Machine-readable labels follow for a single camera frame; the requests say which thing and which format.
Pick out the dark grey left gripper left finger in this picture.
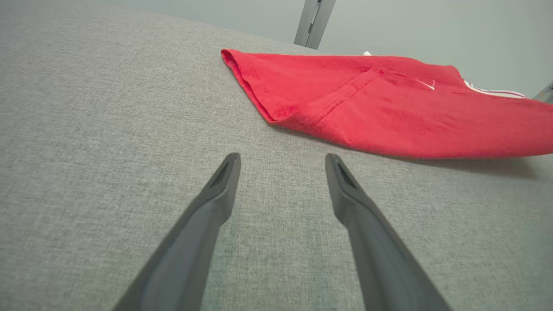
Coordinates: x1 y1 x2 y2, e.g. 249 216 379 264
112 152 242 311

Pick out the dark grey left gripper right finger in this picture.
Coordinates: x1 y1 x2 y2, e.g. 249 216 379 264
324 153 453 311

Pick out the red shirt with white trim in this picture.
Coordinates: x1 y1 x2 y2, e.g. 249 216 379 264
221 48 553 160

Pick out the grey fabric sofa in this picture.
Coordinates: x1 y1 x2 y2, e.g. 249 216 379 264
0 3 553 311

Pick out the grey corner frame post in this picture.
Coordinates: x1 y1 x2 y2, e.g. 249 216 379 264
533 81 553 103

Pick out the grey partition frame post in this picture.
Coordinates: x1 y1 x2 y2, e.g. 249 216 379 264
305 0 337 50
293 0 320 47

